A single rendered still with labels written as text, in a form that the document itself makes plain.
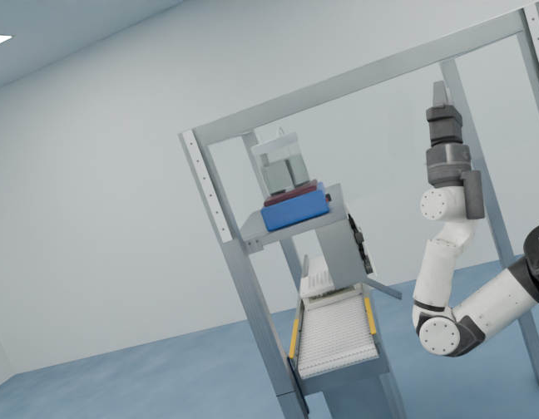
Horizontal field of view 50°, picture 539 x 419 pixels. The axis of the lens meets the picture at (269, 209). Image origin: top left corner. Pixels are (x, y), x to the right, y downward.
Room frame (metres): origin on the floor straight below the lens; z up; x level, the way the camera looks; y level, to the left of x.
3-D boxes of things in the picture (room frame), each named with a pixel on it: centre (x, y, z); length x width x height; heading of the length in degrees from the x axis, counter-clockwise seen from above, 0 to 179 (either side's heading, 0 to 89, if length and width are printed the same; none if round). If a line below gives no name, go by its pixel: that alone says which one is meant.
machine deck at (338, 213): (2.01, -0.07, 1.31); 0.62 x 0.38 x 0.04; 171
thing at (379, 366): (2.38, -0.14, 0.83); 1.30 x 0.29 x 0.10; 171
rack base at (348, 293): (2.34, -0.13, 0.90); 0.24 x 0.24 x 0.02; 83
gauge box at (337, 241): (1.79, -0.17, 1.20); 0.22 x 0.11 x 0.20; 171
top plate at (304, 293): (2.34, -0.13, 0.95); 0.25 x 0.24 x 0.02; 83
